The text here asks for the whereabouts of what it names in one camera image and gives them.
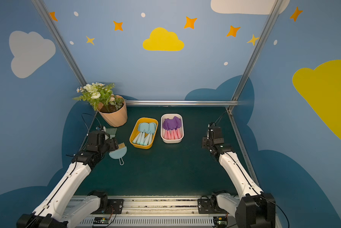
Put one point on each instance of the potted artificial flower plant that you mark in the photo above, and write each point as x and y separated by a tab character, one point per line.
111	107

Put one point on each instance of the green toy rake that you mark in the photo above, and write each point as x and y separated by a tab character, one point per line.
111	132

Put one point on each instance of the blue toy brush scoop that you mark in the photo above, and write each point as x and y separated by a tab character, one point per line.
119	153

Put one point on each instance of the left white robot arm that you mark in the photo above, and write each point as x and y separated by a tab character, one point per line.
51	212

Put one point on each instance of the left circuit board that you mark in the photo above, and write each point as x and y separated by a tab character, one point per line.
101	221

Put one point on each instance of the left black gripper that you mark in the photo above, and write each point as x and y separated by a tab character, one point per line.
111	144

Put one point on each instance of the right circuit board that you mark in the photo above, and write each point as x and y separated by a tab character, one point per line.
220	222

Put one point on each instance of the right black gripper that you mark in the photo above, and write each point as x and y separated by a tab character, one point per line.
206	142

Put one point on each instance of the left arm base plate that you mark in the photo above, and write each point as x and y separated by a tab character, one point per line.
116	205

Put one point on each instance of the white plastic storage box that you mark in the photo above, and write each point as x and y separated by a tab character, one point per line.
170	116

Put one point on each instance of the yellow plastic storage box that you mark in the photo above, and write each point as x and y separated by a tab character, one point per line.
135	132

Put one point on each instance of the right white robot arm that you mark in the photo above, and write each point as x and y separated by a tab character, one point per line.
253	208

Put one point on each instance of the circuit board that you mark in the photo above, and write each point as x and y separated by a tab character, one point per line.
101	221
220	222

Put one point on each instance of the purple pointed shovel pink handle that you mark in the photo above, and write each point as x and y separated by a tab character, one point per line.
166	135

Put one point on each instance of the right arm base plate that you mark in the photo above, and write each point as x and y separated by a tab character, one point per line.
209	206

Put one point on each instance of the blue round shovel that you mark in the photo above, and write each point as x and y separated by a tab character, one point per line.
146	141

